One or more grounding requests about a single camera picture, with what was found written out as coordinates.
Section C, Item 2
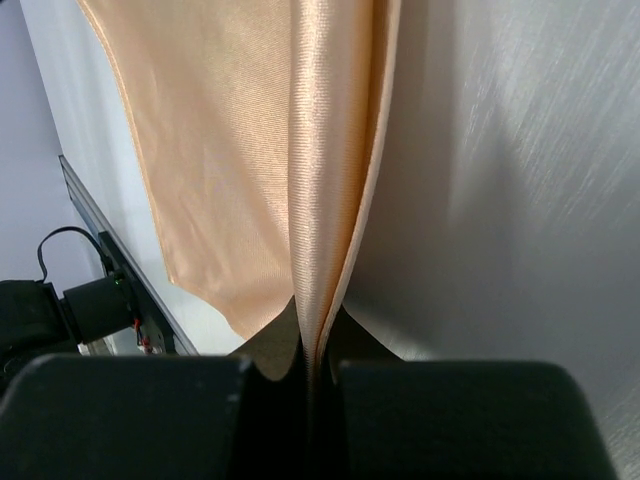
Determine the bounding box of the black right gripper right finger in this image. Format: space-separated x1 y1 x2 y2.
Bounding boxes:
319 311 616 479

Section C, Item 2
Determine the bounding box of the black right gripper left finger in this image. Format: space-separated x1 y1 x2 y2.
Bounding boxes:
1 303 313 479

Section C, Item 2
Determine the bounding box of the beige cloth napkin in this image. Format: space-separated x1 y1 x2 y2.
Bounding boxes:
80 1 401 370

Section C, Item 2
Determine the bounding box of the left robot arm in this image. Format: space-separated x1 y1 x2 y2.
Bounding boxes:
1 274 139 391

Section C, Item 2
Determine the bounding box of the front aluminium rail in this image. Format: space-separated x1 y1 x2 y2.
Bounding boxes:
58 155 197 355

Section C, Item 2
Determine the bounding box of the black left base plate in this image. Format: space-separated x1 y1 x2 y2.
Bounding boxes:
98 231 177 355

